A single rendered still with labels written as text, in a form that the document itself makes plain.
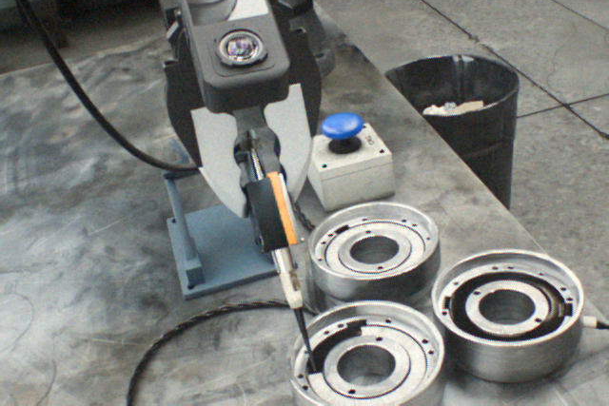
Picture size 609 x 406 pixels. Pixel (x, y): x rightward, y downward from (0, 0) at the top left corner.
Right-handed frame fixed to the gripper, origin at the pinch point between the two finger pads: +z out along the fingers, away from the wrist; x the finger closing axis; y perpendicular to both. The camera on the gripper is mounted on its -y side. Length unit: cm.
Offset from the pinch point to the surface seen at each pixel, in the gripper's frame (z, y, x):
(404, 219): 10.4, 7.9, -12.1
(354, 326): 10.3, -3.0, -3.9
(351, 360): 11.5, -5.1, -2.9
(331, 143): 8.5, 20.6, -9.7
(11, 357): 13.2, 8.2, 22.2
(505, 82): 54, 111, -74
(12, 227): 13.3, 29.5, 23.2
